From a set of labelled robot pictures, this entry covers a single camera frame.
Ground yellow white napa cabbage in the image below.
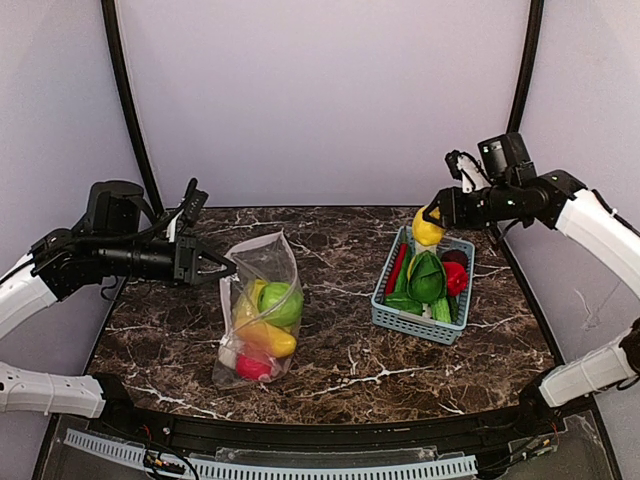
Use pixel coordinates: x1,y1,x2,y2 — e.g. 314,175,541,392
218,279,267,369

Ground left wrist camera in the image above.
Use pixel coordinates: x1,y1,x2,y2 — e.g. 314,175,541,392
165,177,209,242

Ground clear zip top bag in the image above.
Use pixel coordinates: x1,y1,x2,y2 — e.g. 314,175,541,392
212,231,304,389

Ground green bitter gourd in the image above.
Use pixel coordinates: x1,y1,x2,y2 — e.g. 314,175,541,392
430,297,452,324

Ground light blue plastic basket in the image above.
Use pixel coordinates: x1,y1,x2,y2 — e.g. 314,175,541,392
371,225,475,345

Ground green apple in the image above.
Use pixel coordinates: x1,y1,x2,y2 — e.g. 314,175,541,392
258,282,304,327

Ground green bell pepper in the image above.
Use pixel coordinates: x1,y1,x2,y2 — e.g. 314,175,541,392
384,292,423,316

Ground yellow lemon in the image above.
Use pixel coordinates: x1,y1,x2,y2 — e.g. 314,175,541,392
412,206,446,248

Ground green cucumber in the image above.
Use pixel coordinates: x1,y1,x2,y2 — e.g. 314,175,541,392
447,296,459,324

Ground orange yellow mango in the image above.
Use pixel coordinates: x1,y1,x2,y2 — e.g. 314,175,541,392
235,319,297,358

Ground red apple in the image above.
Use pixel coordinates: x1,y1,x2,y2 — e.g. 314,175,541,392
235,354,272,382

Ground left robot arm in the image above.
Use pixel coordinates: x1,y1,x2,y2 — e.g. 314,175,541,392
1,179,237,419

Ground black frame post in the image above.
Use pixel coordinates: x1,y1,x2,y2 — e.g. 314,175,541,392
100,0,164,214
506,0,545,133

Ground white slotted cable duct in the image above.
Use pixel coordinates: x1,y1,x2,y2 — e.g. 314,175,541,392
64,429,478,479

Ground left black frame post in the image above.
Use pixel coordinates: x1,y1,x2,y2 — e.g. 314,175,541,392
100,0,164,214

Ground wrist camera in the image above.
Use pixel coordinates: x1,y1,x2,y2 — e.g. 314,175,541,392
445,150,491,193
165,177,209,242

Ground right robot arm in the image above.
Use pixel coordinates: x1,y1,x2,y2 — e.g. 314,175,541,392
422,132,639,410

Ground green leafy vegetable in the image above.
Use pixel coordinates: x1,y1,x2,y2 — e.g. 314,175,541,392
407,250,446,304

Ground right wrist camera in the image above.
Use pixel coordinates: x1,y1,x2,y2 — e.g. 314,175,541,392
445,150,491,193

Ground red chili pepper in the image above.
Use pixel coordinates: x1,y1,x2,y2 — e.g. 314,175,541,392
384,242,408,296

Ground black front rail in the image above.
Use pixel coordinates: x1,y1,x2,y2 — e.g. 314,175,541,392
88,400,568,457

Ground right black frame post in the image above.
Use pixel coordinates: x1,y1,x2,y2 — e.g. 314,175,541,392
506,0,545,133

